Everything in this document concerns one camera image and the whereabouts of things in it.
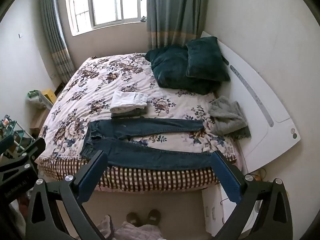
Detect white bedside cabinet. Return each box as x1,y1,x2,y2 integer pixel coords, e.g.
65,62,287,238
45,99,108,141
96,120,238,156
201,182,263,238

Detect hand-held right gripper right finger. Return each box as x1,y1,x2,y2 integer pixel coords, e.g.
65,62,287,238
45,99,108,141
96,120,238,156
211,151,294,240

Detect brown slipper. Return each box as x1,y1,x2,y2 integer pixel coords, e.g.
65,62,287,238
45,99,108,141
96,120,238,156
146,209,162,224
126,212,141,225

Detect yellow box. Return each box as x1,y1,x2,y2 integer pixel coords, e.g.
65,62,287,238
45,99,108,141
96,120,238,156
41,89,55,106

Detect folded white pants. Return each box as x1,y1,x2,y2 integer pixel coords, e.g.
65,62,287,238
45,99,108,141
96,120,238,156
109,91,149,114

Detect grey fuzzy cloth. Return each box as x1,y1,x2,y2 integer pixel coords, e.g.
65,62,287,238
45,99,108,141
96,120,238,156
208,96,252,139

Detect window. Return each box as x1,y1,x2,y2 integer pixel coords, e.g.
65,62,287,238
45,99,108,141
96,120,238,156
64,0,148,37

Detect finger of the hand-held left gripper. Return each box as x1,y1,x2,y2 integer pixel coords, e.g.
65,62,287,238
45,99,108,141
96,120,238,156
0,135,14,156
0,137,46,180

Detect green shelf rack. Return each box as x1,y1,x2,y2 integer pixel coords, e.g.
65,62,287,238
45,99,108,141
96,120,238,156
0,115,36,161

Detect large dark green pillow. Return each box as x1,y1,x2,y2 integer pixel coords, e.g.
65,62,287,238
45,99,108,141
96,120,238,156
145,45,221,96

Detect grey-blue curtain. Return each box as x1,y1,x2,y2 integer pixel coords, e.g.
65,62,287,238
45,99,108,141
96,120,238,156
38,0,76,84
146,0,211,51

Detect small dark green pillow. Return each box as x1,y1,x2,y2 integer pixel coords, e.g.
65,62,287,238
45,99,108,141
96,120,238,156
185,36,231,82

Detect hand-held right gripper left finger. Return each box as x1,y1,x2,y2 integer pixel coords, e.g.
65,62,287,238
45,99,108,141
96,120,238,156
25,150,108,240

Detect blue jeans pants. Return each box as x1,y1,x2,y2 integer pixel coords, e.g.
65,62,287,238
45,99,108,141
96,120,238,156
79,118,221,172

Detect floral bed quilt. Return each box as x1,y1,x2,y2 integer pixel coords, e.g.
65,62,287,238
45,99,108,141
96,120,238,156
37,53,238,164

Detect pink cloth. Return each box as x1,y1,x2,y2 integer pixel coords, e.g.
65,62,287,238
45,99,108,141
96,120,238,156
96,214,164,240

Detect brown checked bed sheet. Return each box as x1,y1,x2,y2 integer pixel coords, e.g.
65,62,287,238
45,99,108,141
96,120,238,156
37,154,245,193

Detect white headboard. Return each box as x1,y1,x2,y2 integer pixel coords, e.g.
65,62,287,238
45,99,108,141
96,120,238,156
201,31,302,171

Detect folded grey pants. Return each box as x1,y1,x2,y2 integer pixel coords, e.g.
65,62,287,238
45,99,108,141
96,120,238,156
111,107,148,119

